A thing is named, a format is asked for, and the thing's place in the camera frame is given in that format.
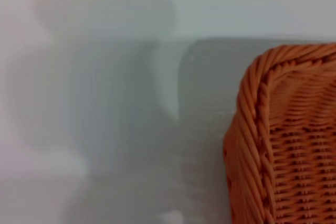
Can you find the orange woven wicker basket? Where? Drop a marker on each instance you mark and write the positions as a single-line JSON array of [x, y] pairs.
[[296, 140]]

